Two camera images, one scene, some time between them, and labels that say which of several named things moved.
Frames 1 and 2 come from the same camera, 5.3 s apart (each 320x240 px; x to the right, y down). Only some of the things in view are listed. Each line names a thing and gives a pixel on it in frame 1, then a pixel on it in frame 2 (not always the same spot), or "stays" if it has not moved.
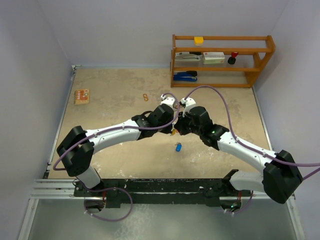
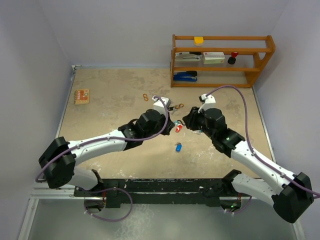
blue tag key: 178,147 stays
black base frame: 115,192 stays
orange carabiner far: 145,98 stays
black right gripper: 179,125 → 190,119
